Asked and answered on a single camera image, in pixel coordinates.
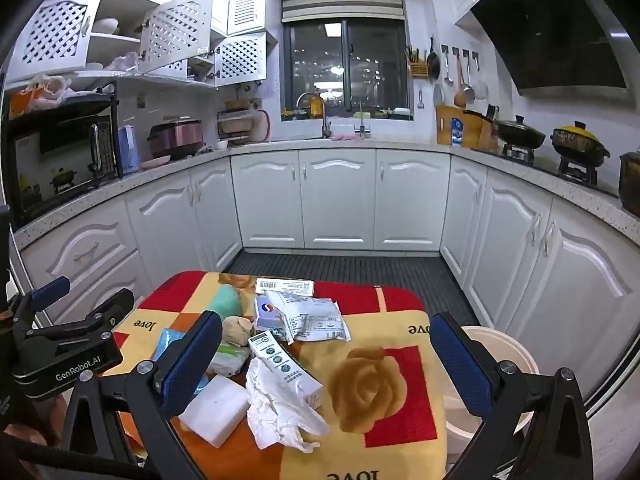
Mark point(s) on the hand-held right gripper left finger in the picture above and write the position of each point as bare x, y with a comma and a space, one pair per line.
192, 362

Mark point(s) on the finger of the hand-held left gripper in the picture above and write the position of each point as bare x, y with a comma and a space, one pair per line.
107, 310
50, 291

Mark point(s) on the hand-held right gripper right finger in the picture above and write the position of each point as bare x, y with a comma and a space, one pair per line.
460, 365

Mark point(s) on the white plastic bin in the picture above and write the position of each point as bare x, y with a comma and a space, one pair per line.
505, 347

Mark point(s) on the green cloth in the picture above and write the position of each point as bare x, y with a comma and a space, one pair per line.
225, 301

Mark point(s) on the white printed sachet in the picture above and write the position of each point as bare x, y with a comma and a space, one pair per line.
320, 325

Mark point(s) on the light blue packet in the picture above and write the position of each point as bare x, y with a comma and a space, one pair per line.
170, 342

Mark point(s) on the green and white wrapper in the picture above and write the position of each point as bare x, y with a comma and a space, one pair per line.
227, 359

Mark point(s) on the white foam block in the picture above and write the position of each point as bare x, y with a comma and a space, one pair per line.
215, 410

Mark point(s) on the crumpled beige paper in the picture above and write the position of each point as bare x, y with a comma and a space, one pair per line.
237, 329

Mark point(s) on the printed rose blanket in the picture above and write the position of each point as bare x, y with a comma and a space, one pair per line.
380, 330

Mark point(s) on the blue and white medicine box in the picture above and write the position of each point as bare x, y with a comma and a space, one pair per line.
267, 312

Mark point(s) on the long white and green box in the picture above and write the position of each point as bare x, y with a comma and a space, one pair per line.
285, 367

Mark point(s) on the crumpled white tissue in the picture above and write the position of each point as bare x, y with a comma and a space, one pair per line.
280, 415

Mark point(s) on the white barcode box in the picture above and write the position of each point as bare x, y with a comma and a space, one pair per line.
285, 286

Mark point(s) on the dark striped floor mat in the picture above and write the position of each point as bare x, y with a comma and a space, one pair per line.
350, 265

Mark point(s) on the blue electric kettle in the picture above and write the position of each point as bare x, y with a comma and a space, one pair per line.
129, 152

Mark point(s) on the pink rice cooker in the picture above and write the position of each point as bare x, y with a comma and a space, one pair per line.
175, 140

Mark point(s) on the orange box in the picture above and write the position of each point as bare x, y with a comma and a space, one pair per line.
21, 104

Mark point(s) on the white base cabinets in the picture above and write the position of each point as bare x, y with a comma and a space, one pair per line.
340, 195

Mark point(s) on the black gas stove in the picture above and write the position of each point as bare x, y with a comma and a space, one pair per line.
545, 165

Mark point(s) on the dish rack with bowls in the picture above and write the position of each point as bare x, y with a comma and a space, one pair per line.
235, 122

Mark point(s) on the wooden knife block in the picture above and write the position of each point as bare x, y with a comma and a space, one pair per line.
489, 135

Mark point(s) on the wooden cutting board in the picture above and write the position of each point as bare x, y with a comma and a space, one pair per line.
452, 127

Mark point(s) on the black wok with lid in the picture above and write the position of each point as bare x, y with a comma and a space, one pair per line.
520, 134

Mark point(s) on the white red-rimmed cutting board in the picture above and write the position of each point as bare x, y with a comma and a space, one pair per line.
262, 127

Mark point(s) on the dark brown pot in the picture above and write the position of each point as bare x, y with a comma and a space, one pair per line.
631, 185

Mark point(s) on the yellow-lidded clay pot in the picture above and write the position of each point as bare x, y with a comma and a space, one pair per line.
580, 145

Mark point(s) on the white lattice cabinet door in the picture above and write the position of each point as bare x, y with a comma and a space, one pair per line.
242, 60
175, 32
52, 35

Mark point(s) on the hanging wooden spatula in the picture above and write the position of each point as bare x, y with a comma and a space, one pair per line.
460, 96

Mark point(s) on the hanging steel strainer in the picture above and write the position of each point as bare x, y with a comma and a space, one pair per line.
468, 91

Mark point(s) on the steel kitchen faucet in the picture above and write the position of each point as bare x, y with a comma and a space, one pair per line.
326, 120

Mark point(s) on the yellow bottle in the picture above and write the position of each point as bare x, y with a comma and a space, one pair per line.
316, 104

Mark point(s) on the hanging steel ladle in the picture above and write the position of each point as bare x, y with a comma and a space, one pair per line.
447, 77

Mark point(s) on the wooden chopstick holder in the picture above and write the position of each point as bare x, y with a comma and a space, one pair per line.
418, 66

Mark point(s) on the hanging black pan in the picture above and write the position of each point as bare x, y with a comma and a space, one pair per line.
433, 62

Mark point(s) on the dark kitchen window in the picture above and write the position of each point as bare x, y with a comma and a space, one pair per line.
350, 70

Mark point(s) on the white louvred cabinet door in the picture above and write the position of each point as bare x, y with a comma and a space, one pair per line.
246, 5

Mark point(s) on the black range hood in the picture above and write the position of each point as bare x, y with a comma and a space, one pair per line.
550, 30

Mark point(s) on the striped roller blind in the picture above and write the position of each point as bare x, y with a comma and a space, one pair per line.
342, 5

